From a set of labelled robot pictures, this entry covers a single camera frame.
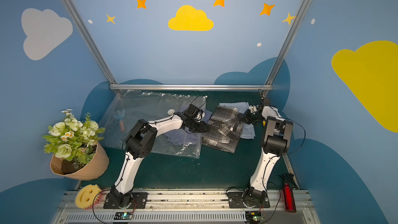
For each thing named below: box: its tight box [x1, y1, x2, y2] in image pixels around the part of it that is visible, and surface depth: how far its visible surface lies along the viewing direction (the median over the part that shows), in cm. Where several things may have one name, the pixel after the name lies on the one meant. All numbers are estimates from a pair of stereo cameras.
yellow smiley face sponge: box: [75, 184, 103, 210], surface depth 75 cm
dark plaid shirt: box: [202, 105, 244, 154], surface depth 98 cm
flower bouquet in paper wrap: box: [42, 108, 110, 181], surface depth 67 cm
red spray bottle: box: [279, 173, 297, 213], surface depth 76 cm
